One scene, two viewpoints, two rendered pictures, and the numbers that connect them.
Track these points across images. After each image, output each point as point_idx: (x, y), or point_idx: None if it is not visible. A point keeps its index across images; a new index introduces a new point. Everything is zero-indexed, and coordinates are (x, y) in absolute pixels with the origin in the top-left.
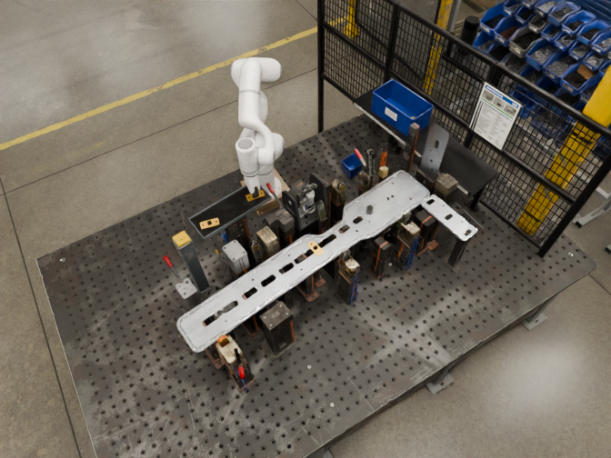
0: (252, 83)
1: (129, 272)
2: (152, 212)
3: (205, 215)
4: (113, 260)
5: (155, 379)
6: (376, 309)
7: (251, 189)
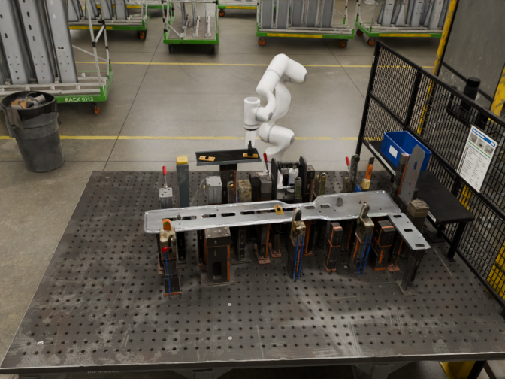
0: (276, 66)
1: (143, 198)
2: None
3: (207, 154)
4: (137, 188)
5: (111, 262)
6: (313, 291)
7: (246, 141)
